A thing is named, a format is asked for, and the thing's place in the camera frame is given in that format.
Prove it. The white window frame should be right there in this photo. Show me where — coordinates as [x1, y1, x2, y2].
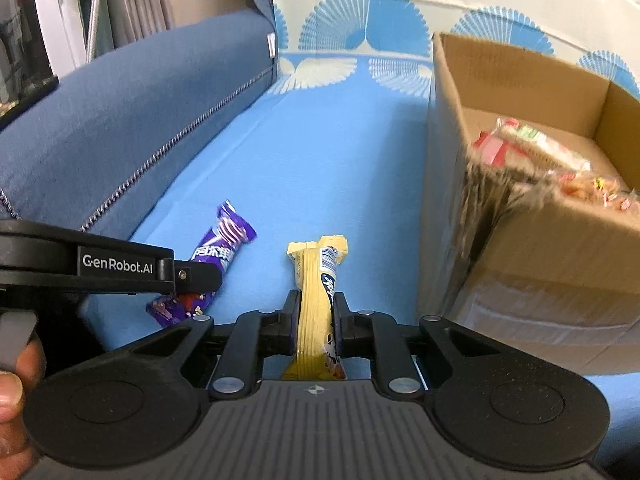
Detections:
[29, 0, 87, 73]

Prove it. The person's left hand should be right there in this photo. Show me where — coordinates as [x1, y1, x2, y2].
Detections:
[0, 339, 47, 472]

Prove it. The grey curtain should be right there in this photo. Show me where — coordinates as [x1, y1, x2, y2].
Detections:
[104, 0, 177, 57]

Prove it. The blue fabric sofa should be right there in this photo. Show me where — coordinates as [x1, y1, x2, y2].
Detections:
[0, 0, 277, 242]

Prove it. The yellow snack packet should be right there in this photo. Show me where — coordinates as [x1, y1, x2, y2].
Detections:
[282, 234, 350, 381]

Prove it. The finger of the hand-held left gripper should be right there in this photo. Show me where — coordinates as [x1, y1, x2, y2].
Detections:
[172, 259, 224, 294]

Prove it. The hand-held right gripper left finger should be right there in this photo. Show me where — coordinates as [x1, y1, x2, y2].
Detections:
[117, 289, 302, 402]

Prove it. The purple snack packet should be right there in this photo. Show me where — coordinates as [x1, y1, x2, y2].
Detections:
[145, 200, 257, 330]

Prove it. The green snack box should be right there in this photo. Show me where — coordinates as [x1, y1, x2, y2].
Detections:
[494, 117, 592, 172]

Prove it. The blue fan-print bed sheet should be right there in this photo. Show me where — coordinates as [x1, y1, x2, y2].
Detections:
[80, 0, 640, 411]

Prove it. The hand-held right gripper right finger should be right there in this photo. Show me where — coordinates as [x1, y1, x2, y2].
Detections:
[331, 291, 508, 402]

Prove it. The dark side table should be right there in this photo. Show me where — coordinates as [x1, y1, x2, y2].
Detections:
[0, 77, 61, 128]

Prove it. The brown cardboard box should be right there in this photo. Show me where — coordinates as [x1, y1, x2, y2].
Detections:
[419, 32, 640, 377]

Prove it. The clear bag of round cookies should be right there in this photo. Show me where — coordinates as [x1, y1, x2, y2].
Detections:
[550, 170, 637, 212]

